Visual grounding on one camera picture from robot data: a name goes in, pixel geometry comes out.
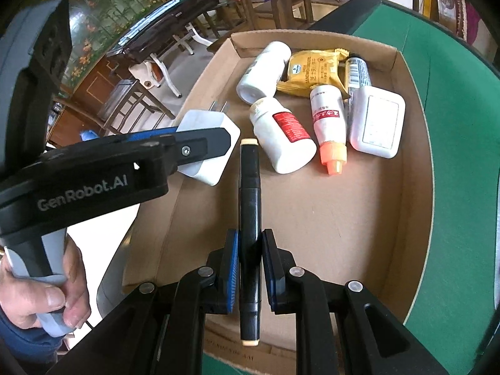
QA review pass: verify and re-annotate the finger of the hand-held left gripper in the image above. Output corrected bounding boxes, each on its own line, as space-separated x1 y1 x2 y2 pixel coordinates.
99 126 182 143
162 127 232 175

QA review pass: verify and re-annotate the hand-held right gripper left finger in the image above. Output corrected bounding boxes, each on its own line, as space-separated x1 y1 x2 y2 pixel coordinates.
47 228 241 375

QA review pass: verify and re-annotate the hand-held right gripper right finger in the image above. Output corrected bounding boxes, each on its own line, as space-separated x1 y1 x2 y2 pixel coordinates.
261 228 458 375

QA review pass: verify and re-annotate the white power adapter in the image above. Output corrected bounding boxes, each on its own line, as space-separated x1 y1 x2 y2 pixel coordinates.
176 102 241 186

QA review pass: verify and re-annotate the black marker cream cap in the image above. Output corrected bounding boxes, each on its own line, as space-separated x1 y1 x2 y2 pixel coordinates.
238 137 263 348

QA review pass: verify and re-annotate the white bottle red label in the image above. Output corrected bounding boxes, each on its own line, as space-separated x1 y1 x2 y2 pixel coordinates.
249 97 318 174

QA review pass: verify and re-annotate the brown cardboard box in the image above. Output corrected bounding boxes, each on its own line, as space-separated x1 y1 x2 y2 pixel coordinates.
121 29 435 375

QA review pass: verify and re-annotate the plain white bottle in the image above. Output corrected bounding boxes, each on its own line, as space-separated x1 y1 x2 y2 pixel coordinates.
236 41 293 106

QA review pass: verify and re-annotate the white bottle orange cap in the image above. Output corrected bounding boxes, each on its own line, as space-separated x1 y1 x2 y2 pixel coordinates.
309 85 349 176

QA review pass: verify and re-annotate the silver barcode tube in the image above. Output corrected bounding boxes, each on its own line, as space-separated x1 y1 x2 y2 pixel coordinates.
346 54 372 94

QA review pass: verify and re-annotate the white rectangular case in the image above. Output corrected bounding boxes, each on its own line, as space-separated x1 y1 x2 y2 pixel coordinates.
349 85 407 159

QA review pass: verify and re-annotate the person's left hand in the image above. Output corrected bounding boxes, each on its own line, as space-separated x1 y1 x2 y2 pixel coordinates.
0 238 90 331

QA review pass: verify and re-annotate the dark wooden slatted chair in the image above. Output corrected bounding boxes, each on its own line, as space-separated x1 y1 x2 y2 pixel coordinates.
97 78 176 137

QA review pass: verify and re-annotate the white piano stand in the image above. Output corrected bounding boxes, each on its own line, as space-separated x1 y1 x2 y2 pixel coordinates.
129 23 204 100

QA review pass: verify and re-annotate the dark glass-top table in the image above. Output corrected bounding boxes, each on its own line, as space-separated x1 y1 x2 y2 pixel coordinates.
105 0 219 63

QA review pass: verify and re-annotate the floral painted screen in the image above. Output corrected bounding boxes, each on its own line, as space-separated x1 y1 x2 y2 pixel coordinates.
23 0 165 87

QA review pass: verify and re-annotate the yellow packet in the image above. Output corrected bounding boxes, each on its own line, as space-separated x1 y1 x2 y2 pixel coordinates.
277 48 350 100

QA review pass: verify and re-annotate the wooden chair curved back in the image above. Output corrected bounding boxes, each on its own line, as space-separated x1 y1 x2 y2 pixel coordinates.
228 0 318 34

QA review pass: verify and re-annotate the wooden chair carved back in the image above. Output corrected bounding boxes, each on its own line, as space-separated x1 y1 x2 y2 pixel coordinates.
410 0 475 42

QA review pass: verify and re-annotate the maroon fringed cloth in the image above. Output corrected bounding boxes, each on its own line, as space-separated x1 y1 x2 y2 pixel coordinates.
463 0 493 48

